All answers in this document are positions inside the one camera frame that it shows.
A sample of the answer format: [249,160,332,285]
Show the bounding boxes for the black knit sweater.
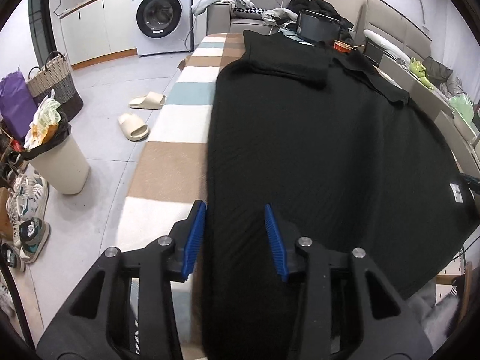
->
[202,31,479,359]

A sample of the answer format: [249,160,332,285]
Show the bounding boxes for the pile of black clothes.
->
[287,0,353,44]

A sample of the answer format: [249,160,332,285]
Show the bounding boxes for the plaid table cloth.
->
[112,31,466,360]

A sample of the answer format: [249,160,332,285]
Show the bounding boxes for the cream slipper near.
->
[118,113,150,141]

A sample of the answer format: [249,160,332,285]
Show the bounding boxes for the cream slipper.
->
[128,91,167,110]
[118,113,150,141]

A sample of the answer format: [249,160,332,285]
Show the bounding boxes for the cream slipper far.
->
[128,91,167,110]

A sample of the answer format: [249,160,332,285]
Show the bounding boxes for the white green sneaker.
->
[19,217,51,264]

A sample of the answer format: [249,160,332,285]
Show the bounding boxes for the beige trash bin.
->
[21,90,90,195]

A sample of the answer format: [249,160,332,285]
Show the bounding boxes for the red instant noodle cup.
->
[334,41,352,54]

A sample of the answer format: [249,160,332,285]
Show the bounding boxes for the black rice cooker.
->
[296,10,340,43]

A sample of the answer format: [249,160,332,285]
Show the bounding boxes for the green toy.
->
[409,58,435,90]

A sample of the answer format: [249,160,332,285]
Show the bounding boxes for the woven laundry basket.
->
[26,50,84,122]

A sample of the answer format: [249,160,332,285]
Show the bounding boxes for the grey sofa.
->
[206,0,297,37]

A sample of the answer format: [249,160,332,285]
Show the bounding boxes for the purple bag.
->
[1,70,37,141]

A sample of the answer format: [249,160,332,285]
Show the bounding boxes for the green plastic bag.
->
[449,94,474,125]

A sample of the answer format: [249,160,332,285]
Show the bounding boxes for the white washing machine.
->
[131,0,194,57]

